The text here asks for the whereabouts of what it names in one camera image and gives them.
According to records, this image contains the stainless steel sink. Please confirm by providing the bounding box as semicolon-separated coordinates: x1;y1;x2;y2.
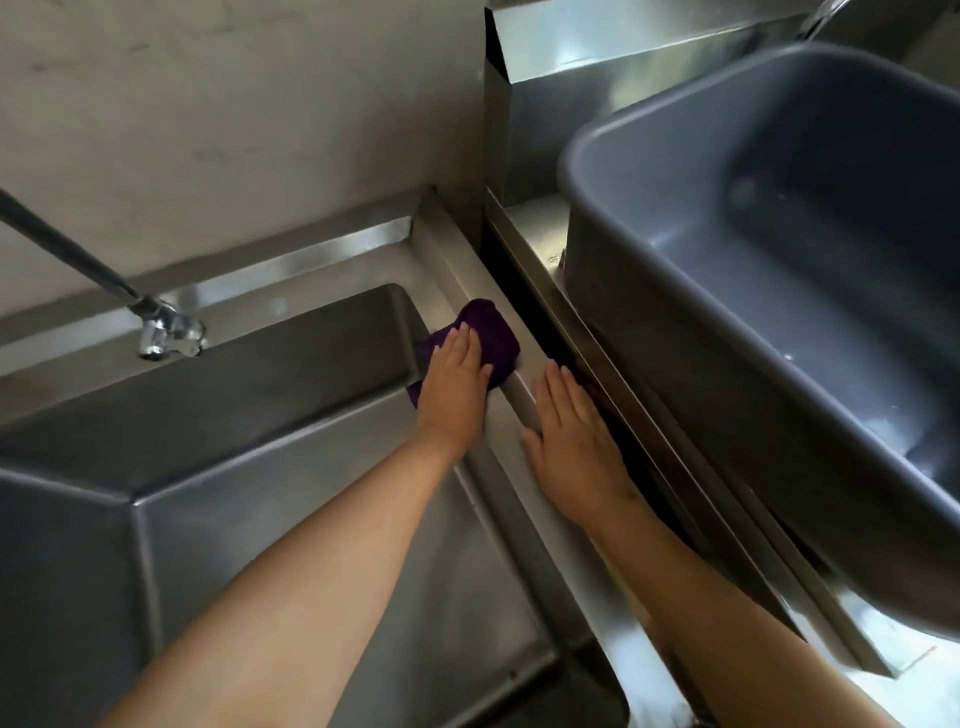
0;186;710;728

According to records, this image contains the person's right hand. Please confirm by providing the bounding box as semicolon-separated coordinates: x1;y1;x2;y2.
520;360;640;528

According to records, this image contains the person's left forearm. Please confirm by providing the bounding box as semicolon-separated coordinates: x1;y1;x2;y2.
93;431;485;728

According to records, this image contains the chrome curved faucet spout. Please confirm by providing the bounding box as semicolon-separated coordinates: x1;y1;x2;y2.
795;0;856;42

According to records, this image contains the purple cleaning cloth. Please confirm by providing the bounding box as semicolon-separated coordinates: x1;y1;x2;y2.
405;297;522;410

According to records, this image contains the person's right forearm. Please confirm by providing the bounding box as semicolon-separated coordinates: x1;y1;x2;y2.
573;486;905;728

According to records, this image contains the person's left hand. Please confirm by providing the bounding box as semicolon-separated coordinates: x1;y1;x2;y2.
414;324;496;451

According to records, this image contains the stainless steel counter unit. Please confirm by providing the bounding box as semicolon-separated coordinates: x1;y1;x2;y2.
483;0;960;728

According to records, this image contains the chrome sink faucet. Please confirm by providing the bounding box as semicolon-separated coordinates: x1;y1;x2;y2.
0;187;209;361

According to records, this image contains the grey plastic tub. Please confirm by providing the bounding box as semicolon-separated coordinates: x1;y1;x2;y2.
556;41;960;643

